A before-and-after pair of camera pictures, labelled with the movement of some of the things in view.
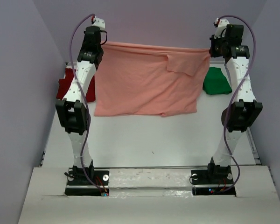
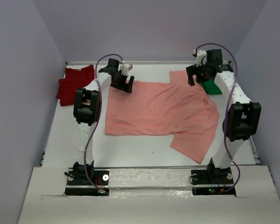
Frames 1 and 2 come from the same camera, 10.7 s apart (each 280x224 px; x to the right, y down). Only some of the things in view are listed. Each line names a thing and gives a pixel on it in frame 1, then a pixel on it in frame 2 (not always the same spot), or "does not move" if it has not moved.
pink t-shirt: [141, 80] to [176, 108]
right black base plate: [206, 177] does not move
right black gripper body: [218, 45] to [204, 73]
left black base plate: [101, 178] does not move
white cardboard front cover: [152, 196] does not move
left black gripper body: [99, 49] to [119, 75]
